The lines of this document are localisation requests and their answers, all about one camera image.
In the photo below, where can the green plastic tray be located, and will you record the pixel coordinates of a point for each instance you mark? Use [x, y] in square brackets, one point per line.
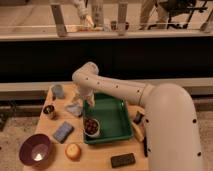
[113, 116]

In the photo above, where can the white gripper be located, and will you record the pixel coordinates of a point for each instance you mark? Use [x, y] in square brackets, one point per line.
[87, 96]

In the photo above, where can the black office chair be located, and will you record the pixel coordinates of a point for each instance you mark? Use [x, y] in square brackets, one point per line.
[177, 7]

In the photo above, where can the round yellow bread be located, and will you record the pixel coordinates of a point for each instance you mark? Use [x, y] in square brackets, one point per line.
[73, 151]

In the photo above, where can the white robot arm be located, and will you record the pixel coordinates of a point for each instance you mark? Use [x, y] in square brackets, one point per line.
[172, 131]

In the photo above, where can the black rectangular block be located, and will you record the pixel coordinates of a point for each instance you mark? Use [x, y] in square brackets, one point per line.
[122, 160]

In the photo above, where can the small grey-blue towel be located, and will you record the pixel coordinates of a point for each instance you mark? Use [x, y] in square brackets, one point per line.
[75, 109]

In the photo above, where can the blue sponge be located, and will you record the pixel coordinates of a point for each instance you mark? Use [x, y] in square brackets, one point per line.
[63, 132]

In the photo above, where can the small metal can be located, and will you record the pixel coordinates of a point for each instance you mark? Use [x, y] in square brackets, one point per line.
[49, 111]

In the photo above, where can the cup of dark berries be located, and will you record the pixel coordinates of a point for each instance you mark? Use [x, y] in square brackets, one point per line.
[91, 127]

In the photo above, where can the blue-grey cup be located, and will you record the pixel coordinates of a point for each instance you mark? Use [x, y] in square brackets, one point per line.
[57, 91]

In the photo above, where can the purple bowl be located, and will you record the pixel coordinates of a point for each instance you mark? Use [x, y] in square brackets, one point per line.
[35, 149]

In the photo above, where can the wooden table railing posts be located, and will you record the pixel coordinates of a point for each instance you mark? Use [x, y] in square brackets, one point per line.
[121, 25]

